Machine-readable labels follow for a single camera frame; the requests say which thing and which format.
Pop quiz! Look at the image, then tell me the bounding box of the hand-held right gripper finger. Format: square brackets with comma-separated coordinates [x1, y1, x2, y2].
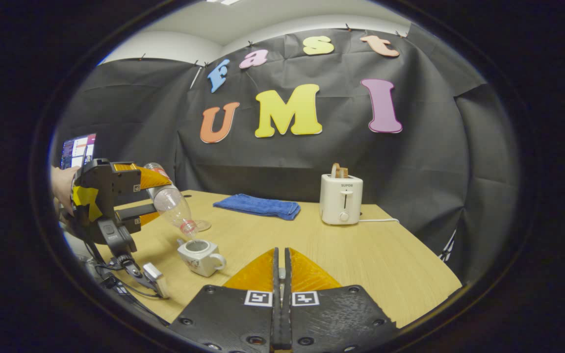
[170, 248, 282, 352]
[283, 248, 399, 352]

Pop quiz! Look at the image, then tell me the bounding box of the white ceramic teacup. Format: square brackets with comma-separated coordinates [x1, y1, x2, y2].
[177, 239, 227, 278]

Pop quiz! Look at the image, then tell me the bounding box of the white toaster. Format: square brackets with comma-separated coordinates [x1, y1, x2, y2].
[319, 174, 364, 226]

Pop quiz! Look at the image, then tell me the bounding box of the blue towel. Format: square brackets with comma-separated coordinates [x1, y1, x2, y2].
[213, 193, 302, 222]

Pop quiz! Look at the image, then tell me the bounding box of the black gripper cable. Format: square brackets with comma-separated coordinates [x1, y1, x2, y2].
[85, 245, 170, 326]

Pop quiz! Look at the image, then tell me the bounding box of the clear plastic water bottle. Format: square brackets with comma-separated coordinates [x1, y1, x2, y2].
[143, 163, 200, 240]

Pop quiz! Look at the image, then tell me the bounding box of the computer monitor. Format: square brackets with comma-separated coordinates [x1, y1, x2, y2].
[60, 133, 97, 170]

